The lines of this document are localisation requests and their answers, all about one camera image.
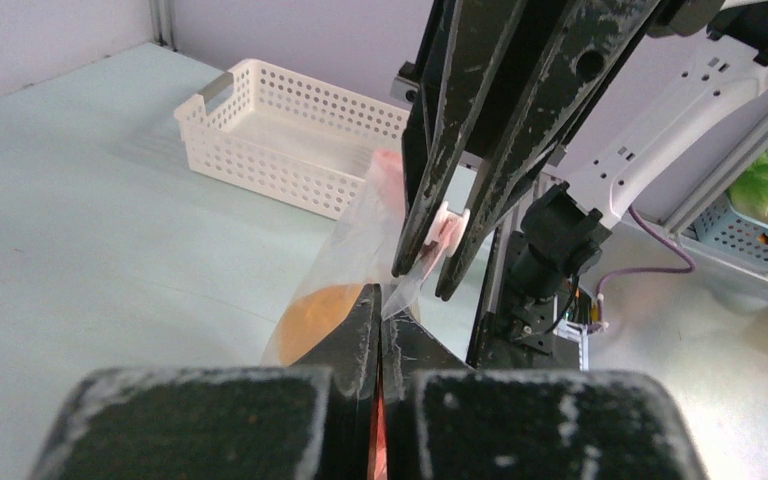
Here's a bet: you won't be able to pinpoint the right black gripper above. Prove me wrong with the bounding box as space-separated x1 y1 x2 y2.
392 1 659 300

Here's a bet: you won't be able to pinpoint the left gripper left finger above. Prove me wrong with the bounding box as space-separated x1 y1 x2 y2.
30 284 382 479

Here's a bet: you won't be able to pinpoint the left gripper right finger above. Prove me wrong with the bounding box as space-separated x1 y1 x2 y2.
381 313 707 479

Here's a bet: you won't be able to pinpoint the yellow mango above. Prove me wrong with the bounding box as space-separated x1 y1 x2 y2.
262 283 364 366

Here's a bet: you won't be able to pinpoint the clear zip top bag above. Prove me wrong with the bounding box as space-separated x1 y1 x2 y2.
261 148 473 369

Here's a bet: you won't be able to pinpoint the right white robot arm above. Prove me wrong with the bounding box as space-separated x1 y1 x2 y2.
391 1 768 301

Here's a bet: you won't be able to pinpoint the blue perforated basket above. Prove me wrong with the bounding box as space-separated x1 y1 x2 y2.
692 193 768 277

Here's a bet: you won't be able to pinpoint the white plastic basket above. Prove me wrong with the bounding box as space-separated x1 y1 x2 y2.
174 59 408 219

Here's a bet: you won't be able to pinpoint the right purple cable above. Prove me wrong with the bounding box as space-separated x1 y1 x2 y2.
589 205 698 333

